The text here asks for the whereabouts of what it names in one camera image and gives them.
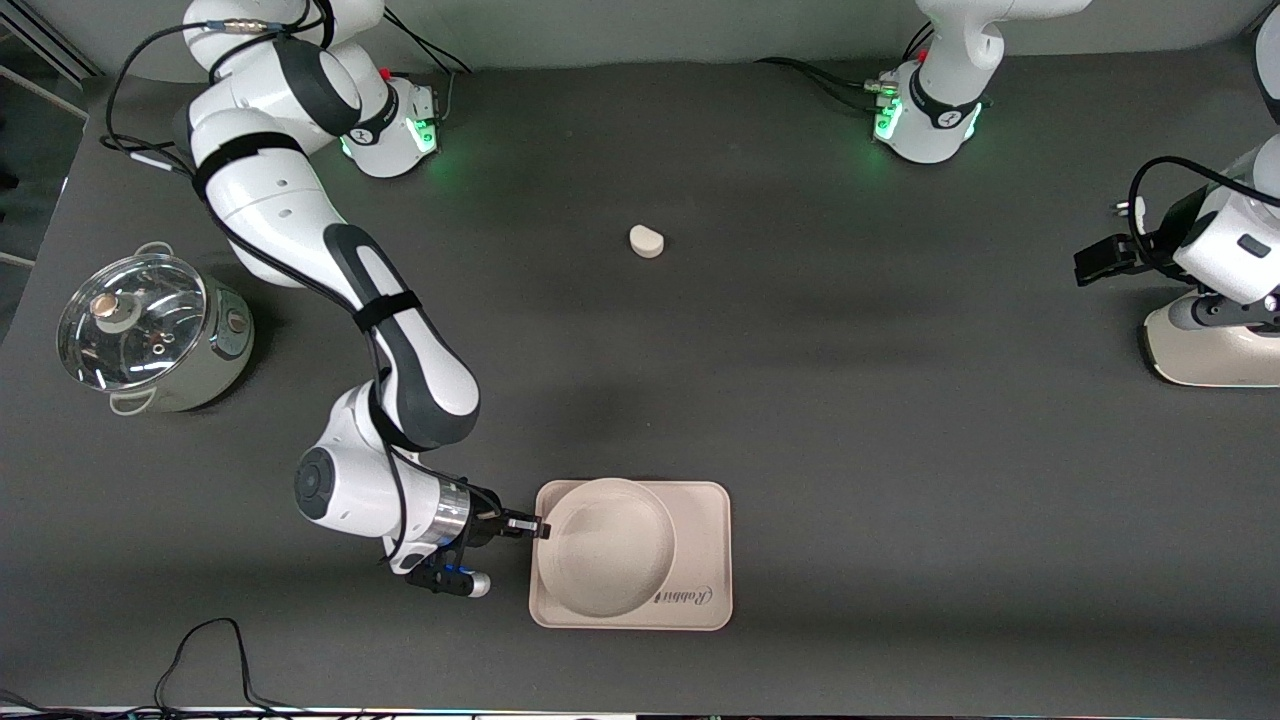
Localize round beige plate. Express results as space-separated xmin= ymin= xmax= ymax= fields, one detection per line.
xmin=537 ymin=477 xmax=678 ymax=619

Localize beige tray with bear print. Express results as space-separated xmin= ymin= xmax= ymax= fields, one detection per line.
xmin=529 ymin=480 xmax=734 ymax=632

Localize cream white toaster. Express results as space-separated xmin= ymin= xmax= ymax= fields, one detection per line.
xmin=1140 ymin=290 xmax=1280 ymax=388

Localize steel pot with glass lid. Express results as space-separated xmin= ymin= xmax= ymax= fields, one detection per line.
xmin=57 ymin=240 xmax=257 ymax=417

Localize glass pot lid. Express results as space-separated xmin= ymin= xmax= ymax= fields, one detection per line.
xmin=57 ymin=254 xmax=209 ymax=392

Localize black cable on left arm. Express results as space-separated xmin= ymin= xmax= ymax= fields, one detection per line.
xmin=1128 ymin=156 xmax=1280 ymax=276

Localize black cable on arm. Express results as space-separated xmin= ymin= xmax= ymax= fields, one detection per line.
xmin=1128 ymin=156 xmax=1280 ymax=276
xmin=102 ymin=15 xmax=413 ymax=563

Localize thin black looped table cable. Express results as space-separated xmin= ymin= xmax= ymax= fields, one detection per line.
xmin=153 ymin=617 xmax=301 ymax=716

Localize black cables at left base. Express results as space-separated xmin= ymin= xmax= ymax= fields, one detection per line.
xmin=755 ymin=20 xmax=936 ymax=113

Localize black cables at base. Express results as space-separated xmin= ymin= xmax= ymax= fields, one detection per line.
xmin=380 ymin=8 xmax=473 ymax=123
xmin=755 ymin=20 xmax=936 ymax=113

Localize black cables at right base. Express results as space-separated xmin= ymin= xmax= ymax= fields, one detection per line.
xmin=380 ymin=8 xmax=473 ymax=123

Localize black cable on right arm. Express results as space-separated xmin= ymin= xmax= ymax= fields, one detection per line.
xmin=102 ymin=15 xmax=413 ymax=563

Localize aluminium frame rail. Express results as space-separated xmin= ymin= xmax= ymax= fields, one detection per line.
xmin=0 ymin=10 xmax=103 ymax=83

